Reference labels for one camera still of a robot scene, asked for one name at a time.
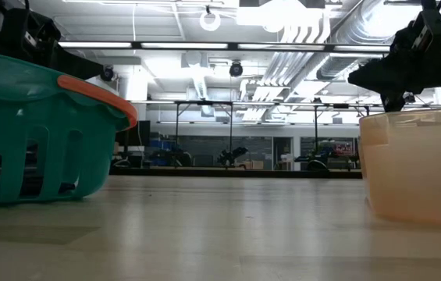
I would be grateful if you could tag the black background rig frame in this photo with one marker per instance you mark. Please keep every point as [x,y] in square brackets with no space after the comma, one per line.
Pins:
[316,132]
[231,129]

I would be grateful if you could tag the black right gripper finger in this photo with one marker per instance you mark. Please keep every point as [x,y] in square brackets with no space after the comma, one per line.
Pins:
[392,68]
[395,95]

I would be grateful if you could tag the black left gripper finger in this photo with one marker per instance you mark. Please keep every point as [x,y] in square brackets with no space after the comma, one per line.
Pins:
[75,72]
[73,59]

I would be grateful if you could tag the teal basket with orange rim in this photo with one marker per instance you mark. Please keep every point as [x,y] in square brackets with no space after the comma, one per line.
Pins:
[29,113]

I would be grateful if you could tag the black aluminium table frame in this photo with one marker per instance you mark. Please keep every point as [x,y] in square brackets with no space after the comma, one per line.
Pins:
[224,173]

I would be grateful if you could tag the black round ceiling camera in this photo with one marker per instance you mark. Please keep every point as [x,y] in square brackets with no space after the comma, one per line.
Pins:
[107,73]
[236,69]

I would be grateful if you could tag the cardboard box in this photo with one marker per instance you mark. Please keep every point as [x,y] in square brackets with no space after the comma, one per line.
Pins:
[254,164]

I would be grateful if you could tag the orange translucent plastic bin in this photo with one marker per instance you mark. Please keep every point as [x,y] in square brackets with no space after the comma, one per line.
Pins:
[419,175]

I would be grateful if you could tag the blue storage bins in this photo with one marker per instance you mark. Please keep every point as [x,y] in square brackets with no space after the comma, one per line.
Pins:
[161,148]

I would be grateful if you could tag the black monitor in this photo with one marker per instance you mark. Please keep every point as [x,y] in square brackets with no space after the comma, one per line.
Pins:
[134,132]

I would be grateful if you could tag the white LED light bar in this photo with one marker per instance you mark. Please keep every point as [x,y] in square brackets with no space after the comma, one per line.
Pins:
[280,47]
[185,45]
[360,48]
[95,45]

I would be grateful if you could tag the black background robot arm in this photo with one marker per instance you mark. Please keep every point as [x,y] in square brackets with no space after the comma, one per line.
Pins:
[230,156]

